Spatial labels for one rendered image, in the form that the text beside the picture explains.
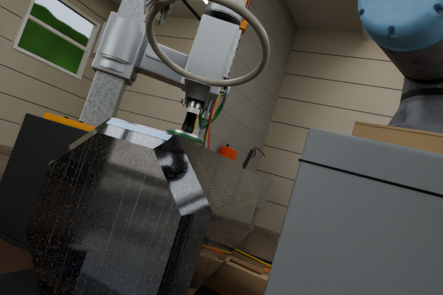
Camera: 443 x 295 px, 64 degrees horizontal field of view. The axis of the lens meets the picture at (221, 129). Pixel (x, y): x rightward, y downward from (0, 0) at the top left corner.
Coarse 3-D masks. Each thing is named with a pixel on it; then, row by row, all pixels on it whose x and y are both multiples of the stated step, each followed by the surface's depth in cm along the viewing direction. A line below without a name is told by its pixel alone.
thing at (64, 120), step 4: (44, 116) 225; (48, 116) 224; (52, 116) 223; (56, 116) 222; (52, 120) 223; (56, 120) 222; (60, 120) 221; (64, 120) 220; (68, 120) 219; (72, 120) 219; (68, 124) 218; (72, 124) 217; (76, 124) 216; (80, 124) 215; (84, 124) 214; (88, 124) 214; (80, 128) 215; (84, 128) 214; (88, 128) 213; (92, 128) 212
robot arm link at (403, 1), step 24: (360, 0) 59; (384, 0) 56; (408, 0) 53; (432, 0) 50; (384, 24) 55; (408, 24) 52; (432, 24) 51; (384, 48) 59; (408, 48) 56; (432, 48) 55; (408, 72) 64; (432, 72) 61
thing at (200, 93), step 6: (186, 78) 155; (186, 84) 165; (192, 84) 162; (198, 84) 158; (204, 84) 155; (186, 90) 176; (192, 90) 173; (198, 90) 169; (204, 90) 166; (186, 96) 190; (192, 96) 186; (198, 96) 182; (204, 96) 178; (186, 102) 206; (204, 108) 207; (210, 108) 219
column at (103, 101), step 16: (128, 0) 242; (144, 0) 244; (128, 16) 241; (144, 16) 244; (96, 80) 235; (112, 80) 237; (96, 96) 234; (112, 96) 236; (96, 112) 233; (112, 112) 235
